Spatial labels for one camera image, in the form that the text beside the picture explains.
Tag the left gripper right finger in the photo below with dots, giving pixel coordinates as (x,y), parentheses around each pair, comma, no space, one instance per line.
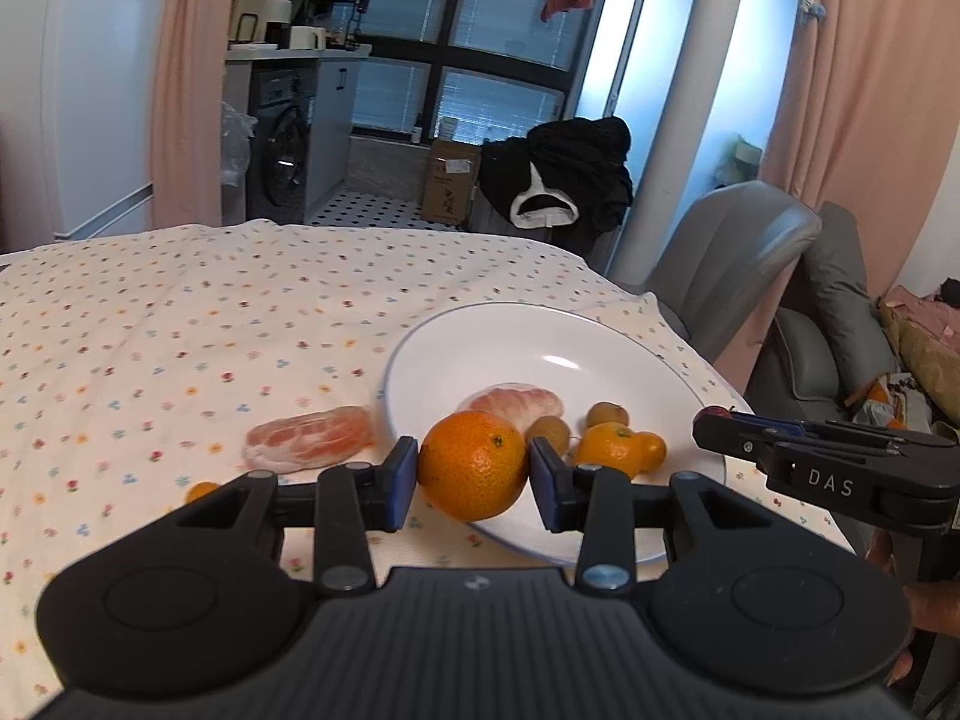
(596,502)

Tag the large orange mandarin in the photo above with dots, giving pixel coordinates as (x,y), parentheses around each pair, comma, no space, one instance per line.
(472,466)

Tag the small orange kumquat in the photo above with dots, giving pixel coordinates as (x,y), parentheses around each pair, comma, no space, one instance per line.
(199,490)

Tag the orange mandarin in plate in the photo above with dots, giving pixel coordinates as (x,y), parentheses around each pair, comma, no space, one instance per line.
(613,445)

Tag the white plate blue rim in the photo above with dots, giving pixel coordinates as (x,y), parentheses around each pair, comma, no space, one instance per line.
(660,381)

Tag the black and white garment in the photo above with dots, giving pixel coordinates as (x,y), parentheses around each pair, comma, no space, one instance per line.
(567,178)

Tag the red cherry tomato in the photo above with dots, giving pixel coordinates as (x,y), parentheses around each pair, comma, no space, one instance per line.
(715,410)

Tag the peeled pomelo segment in plate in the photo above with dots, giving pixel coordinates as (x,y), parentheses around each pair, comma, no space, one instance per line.
(520,404)

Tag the brown kiwi on cloth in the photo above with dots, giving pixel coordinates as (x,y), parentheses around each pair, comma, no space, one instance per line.
(552,429)

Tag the floral white tablecloth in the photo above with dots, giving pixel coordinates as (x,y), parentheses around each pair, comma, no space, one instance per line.
(133,367)

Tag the pink curtain right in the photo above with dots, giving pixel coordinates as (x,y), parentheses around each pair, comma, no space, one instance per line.
(867,118)

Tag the white kitchen counter cabinet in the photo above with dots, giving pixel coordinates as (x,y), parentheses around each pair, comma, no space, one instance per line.
(337,82)

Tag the grey padded chair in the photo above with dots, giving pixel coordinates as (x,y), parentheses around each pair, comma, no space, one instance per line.
(825,344)

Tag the person's right hand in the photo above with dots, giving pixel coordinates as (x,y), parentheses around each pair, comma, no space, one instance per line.
(934,606)

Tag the pink curtain left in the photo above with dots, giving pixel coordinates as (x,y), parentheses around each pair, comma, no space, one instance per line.
(185,142)

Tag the brown kiwi in plate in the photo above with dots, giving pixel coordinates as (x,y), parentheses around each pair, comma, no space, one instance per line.
(603,412)

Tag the pink curtain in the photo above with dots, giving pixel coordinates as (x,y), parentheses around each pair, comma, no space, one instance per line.
(185,142)
(867,118)

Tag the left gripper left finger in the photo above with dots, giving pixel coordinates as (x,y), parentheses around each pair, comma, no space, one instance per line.
(353,500)

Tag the grey washing machine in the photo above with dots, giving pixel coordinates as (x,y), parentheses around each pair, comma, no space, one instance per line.
(281,100)

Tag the cardboard box on floor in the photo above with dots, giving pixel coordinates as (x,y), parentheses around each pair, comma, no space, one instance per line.
(452,169)

